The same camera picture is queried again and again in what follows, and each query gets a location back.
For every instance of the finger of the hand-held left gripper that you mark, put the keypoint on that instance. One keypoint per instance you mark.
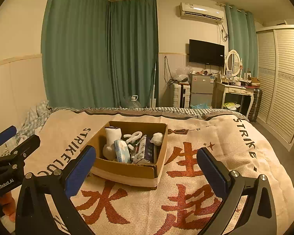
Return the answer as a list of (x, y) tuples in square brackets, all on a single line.
[(6, 133), (27, 145)]

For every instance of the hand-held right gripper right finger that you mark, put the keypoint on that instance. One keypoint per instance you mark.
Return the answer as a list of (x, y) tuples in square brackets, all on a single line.
[(212, 172)]

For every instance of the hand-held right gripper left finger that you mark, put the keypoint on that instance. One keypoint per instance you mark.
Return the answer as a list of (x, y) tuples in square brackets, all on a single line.
[(80, 170)]

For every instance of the white sock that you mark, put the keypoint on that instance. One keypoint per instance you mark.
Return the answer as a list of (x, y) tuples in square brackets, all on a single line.
[(112, 139)]

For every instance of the light blue tissue pack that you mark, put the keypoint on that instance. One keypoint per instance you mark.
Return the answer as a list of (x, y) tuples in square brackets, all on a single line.
[(122, 151)]

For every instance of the cardboard box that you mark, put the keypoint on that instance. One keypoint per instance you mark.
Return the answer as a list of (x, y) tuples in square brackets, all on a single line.
[(127, 170)]

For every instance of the white cloth scrunchie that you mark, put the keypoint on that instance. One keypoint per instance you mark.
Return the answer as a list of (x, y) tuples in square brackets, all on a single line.
[(133, 137)]

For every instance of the patterned tissue pack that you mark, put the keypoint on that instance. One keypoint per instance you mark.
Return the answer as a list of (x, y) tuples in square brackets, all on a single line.
[(140, 149)]

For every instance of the dark blue small packet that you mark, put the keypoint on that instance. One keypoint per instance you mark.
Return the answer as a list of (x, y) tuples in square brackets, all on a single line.
[(150, 151)]

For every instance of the person's left hand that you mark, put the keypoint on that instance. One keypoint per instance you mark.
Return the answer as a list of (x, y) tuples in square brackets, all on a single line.
[(7, 205)]

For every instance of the blue checked quilt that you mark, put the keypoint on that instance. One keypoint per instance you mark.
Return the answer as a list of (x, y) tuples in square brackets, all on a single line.
[(31, 122)]

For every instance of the beige printed blanket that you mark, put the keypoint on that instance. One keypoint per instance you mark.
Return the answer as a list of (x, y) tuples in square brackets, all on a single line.
[(186, 132)]

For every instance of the grey checked bed sheet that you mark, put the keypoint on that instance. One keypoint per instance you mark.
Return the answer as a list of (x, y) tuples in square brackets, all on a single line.
[(181, 112)]

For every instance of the blue plastic bag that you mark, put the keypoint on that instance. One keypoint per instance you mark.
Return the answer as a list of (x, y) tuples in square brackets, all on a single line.
[(201, 106)]

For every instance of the yellow bag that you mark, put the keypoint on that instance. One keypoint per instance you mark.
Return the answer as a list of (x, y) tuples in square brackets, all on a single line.
[(230, 106)]

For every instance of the dark suitcase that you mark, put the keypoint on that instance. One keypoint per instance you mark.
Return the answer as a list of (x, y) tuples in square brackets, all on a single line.
[(255, 104)]

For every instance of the small grey fridge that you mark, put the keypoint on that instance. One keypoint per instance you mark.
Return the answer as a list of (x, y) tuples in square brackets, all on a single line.
[(201, 90)]

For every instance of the white suitcase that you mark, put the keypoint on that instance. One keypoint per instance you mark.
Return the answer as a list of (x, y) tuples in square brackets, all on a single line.
[(180, 95)]

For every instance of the clear water jug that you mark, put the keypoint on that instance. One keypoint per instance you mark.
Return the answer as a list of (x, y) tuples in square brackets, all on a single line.
[(132, 102)]

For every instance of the white dressing table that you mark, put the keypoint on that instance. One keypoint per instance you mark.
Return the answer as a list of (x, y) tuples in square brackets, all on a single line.
[(235, 90)]

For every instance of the clutter of cosmetics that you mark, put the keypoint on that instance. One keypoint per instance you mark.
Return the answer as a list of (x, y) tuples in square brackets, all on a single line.
[(242, 80)]

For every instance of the clear plastic bag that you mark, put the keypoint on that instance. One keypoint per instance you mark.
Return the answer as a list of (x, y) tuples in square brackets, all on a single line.
[(182, 74)]

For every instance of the white mop pole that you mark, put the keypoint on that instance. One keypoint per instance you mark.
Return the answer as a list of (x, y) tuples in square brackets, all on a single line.
[(153, 85)]

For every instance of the wide green curtain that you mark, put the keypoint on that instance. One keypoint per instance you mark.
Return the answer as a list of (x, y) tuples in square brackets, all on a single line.
[(76, 49)]

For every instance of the oval white vanity mirror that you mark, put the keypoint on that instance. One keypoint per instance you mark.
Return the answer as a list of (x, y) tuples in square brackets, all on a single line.
[(233, 62)]

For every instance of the white louvred wardrobe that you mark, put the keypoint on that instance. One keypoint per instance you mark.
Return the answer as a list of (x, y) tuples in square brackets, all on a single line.
[(284, 83)]

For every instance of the green corner curtain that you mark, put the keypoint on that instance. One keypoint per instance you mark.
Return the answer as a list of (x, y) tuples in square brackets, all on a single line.
[(134, 53)]

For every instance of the narrow green curtain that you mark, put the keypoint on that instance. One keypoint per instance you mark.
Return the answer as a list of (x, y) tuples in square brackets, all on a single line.
[(242, 44)]

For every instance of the white air conditioner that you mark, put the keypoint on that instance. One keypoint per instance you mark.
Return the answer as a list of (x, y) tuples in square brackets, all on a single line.
[(201, 11)]

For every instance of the black wall television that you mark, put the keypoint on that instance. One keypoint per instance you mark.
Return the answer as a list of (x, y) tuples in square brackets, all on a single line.
[(206, 52)]

